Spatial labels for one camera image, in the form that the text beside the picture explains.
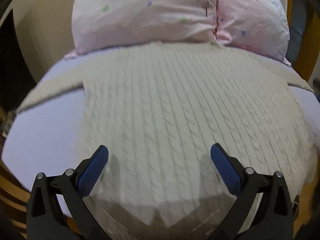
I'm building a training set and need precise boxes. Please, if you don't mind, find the pink floral pillow left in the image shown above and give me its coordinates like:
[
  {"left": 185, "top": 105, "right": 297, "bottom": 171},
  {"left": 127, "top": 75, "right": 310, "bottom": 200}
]
[{"left": 66, "top": 0, "right": 217, "bottom": 59}]

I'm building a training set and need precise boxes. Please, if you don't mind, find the pink floral pillow right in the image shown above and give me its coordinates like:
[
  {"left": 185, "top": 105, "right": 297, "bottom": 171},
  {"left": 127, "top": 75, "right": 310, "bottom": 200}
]
[{"left": 216, "top": 0, "right": 290, "bottom": 62}]

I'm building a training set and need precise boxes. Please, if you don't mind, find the cream cable knit sweater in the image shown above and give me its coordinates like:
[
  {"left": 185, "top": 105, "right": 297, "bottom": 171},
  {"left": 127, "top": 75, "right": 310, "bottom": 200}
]
[{"left": 16, "top": 41, "right": 318, "bottom": 240}]

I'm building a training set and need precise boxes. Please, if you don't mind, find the pink floral pillow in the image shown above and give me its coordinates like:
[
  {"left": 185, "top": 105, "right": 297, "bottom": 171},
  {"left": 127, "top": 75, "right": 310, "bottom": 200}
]
[
  {"left": 216, "top": 0, "right": 290, "bottom": 62},
  {"left": 66, "top": 0, "right": 217, "bottom": 59}
]

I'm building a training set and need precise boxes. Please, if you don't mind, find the lavender bed sheet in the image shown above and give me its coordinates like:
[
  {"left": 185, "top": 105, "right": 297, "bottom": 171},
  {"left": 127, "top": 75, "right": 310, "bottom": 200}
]
[{"left": 1, "top": 45, "right": 320, "bottom": 218}]

